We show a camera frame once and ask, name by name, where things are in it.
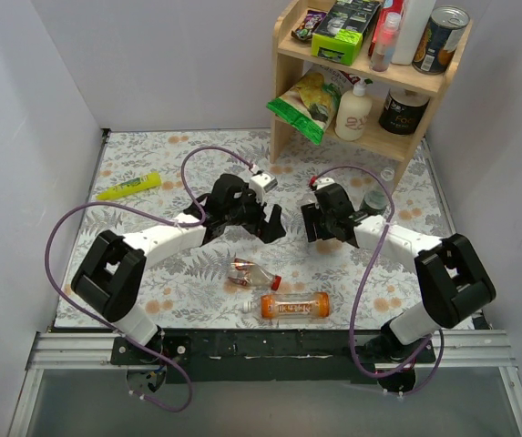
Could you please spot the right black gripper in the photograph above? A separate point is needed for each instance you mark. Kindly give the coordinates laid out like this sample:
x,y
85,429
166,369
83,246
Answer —
x,y
318,223

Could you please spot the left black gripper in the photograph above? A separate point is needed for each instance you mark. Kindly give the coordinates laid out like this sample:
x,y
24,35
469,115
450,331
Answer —
x,y
260,220

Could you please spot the clear green-label water bottle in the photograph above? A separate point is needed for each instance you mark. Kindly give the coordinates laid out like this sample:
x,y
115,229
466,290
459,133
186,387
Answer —
x,y
375,200

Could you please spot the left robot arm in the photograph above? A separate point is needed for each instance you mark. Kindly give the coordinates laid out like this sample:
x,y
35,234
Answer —
x,y
109,277

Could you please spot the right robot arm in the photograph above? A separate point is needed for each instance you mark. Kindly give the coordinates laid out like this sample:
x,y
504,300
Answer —
x,y
452,280

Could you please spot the red-cap clear bottle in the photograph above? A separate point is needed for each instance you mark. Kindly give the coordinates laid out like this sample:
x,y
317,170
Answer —
x,y
251,275

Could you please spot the orange drink bottle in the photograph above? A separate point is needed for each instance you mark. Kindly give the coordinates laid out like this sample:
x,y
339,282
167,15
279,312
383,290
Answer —
x,y
299,306

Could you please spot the white pump lotion bottle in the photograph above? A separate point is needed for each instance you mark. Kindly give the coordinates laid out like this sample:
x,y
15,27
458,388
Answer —
x,y
353,111

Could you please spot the pink spray bottle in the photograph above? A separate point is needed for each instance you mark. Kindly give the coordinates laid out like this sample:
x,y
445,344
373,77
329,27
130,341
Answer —
x,y
385,42

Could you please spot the white tall bottle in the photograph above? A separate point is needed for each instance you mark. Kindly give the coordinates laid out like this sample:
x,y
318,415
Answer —
x,y
414,19

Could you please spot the green chips bag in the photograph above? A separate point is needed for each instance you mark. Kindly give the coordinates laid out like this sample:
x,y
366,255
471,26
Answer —
x,y
309,109

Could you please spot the yellow green tube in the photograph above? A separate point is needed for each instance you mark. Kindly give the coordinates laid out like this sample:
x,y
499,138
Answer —
x,y
130,187

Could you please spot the black canister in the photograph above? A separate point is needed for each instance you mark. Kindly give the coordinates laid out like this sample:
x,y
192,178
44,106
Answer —
x,y
402,111

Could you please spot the cassava chips bag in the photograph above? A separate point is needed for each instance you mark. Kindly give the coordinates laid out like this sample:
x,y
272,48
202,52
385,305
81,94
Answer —
x,y
326,76

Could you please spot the green black box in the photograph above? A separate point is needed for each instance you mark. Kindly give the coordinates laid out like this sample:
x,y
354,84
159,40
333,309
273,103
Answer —
x,y
340,35

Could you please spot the dark snack packet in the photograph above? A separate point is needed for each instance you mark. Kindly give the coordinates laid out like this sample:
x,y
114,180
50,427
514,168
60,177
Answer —
x,y
304,31

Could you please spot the tin food can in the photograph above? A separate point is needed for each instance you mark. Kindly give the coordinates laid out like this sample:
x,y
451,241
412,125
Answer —
x,y
440,39

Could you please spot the red white carton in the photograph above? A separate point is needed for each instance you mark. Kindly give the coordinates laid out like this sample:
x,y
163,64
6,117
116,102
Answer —
x,y
388,6

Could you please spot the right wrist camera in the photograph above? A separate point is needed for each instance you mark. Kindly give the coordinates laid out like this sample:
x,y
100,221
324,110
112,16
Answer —
x,y
318,183

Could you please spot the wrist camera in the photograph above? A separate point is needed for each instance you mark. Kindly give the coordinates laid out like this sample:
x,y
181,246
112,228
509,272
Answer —
x,y
261,183
318,183

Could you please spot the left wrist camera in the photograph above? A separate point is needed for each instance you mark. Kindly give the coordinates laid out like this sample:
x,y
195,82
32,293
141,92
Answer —
x,y
261,183

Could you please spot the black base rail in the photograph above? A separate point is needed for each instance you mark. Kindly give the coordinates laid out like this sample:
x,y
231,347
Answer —
x,y
258,355

